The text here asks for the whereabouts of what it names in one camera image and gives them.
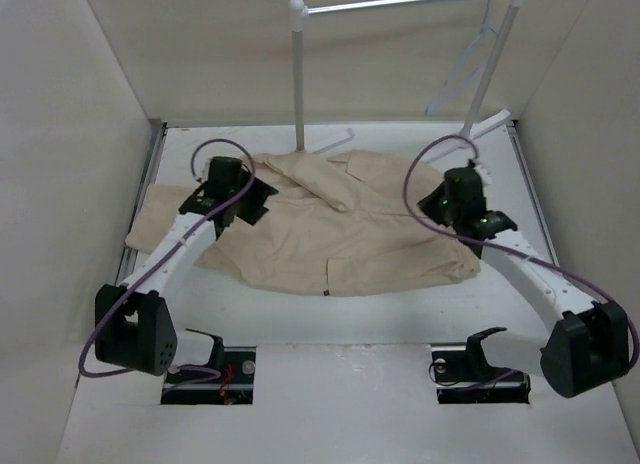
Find light blue wire hanger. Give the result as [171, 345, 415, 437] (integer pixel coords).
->
[425, 0, 513, 116]

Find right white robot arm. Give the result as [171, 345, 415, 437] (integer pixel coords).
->
[417, 164, 639, 398]

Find white clothes rack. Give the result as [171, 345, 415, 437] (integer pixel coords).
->
[288, 0, 525, 154]

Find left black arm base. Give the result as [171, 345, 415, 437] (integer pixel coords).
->
[160, 347, 257, 406]

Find beige trousers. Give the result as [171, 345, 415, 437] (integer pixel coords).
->
[123, 148, 482, 298]

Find left aluminium table rail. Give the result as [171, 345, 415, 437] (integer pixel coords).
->
[107, 119, 168, 285]

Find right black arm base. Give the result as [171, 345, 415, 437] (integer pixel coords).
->
[428, 343, 531, 405]

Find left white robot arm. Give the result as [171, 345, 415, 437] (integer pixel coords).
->
[79, 157, 277, 383]

